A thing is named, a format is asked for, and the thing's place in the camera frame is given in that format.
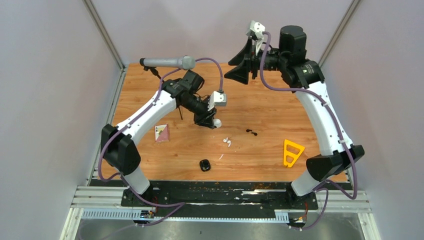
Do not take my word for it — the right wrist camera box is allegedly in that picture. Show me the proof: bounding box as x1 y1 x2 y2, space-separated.
245 20 266 41

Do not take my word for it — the silver microphone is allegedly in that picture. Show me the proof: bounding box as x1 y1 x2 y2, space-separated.
139 55 196 70

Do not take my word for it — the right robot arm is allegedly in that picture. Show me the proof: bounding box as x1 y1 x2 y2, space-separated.
225 21 365 209

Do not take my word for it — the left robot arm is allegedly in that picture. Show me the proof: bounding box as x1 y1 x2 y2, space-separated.
98 56 232 207

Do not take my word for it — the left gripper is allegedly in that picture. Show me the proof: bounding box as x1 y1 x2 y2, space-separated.
182 95 218 131

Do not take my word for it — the black earbud charging case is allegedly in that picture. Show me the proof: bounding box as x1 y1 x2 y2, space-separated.
199 159 211 172

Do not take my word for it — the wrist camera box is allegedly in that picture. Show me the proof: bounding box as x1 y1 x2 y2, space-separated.
245 20 266 41
207 91 227 111

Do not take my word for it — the perforated metal rail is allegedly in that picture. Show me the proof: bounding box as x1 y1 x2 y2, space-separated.
81 208 290 224

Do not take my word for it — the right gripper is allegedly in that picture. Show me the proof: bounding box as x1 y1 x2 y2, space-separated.
225 37 290 83

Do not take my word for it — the white earbud charging case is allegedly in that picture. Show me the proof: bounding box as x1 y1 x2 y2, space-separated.
213 118 222 128

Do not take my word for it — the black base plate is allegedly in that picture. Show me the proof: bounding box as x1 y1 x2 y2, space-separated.
120 179 320 220

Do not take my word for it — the yellow triangular plastic frame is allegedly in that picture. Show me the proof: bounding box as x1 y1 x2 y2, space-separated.
283 139 305 168

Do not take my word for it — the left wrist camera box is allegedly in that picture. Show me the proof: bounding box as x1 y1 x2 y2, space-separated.
207 91 227 111

